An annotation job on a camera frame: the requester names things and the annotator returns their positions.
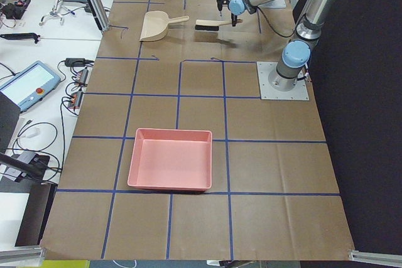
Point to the beige plastic dustpan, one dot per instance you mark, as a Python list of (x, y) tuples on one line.
[(156, 25)]

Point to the pink plastic tray bin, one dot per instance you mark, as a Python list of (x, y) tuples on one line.
[(171, 159)]

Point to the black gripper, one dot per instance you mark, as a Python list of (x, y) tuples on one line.
[(233, 17)]

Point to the white hand brush black bristles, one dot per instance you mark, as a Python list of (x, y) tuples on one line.
[(213, 25)]

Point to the blue teach pendant tablet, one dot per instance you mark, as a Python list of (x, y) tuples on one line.
[(31, 85)]

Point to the metal tongs stand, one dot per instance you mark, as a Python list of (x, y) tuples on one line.
[(53, 14)]

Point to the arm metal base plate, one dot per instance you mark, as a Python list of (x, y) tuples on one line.
[(274, 87)]

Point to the black handheld tool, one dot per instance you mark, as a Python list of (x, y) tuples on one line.
[(21, 36)]

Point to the black power adapter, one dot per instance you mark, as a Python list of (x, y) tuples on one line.
[(75, 62)]

